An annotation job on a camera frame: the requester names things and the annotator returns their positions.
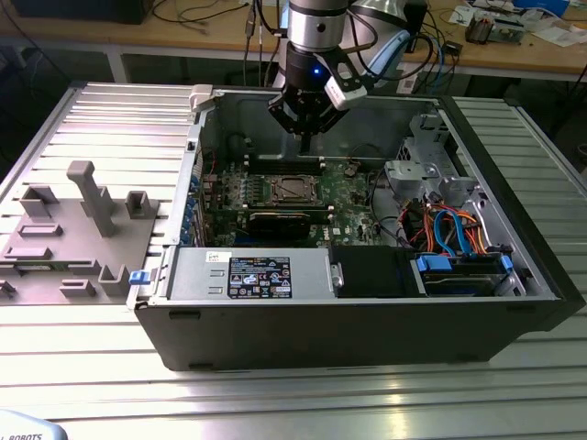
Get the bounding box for hard disk in blue carrier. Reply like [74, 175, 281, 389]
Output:
[415, 252, 515, 298]

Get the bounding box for white paper sheet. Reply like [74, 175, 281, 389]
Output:
[531, 26, 583, 47]

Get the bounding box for grey case release latch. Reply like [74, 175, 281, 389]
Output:
[189, 83, 216, 113]

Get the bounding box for orange power wires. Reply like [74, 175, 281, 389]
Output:
[398, 203, 494, 256]

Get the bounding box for grey metal caddy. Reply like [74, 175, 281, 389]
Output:
[493, 16, 526, 45]

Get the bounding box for grey power supply unit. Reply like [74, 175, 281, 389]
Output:
[165, 247, 337, 303]

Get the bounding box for wooden workbench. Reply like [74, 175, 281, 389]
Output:
[0, 0, 587, 86]

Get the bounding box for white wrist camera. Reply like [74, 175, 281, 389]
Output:
[323, 75, 369, 112]

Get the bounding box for blue box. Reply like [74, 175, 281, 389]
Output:
[513, 0, 572, 15]

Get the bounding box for grey parts rack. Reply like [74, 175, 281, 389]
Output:
[0, 159, 162, 307]

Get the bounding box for upright black desktop box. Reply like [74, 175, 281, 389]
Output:
[403, 0, 430, 54]

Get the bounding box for blue wire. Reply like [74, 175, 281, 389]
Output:
[433, 208, 476, 259]

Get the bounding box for black graphics card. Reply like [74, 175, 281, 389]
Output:
[246, 209, 314, 241]

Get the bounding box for silver CPU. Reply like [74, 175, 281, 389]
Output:
[279, 177, 309, 198]

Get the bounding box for black plastic shroud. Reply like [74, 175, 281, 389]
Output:
[330, 245, 418, 300]

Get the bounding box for CPU socket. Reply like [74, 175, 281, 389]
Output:
[268, 174, 322, 205]

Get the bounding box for black open PC case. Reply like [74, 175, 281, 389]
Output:
[126, 84, 587, 373]

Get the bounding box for pale blue teach pendant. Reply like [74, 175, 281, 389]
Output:
[0, 407, 70, 440]

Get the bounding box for green motherboard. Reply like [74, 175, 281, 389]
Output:
[201, 156, 401, 251]

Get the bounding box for copper coil heatsink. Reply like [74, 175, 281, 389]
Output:
[465, 13, 494, 45]

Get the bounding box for black camera cable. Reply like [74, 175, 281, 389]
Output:
[348, 8, 436, 84]

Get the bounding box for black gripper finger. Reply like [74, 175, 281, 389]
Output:
[305, 105, 349, 155]
[267, 94, 307, 155]

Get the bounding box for large black box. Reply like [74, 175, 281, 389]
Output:
[8, 0, 152, 27]

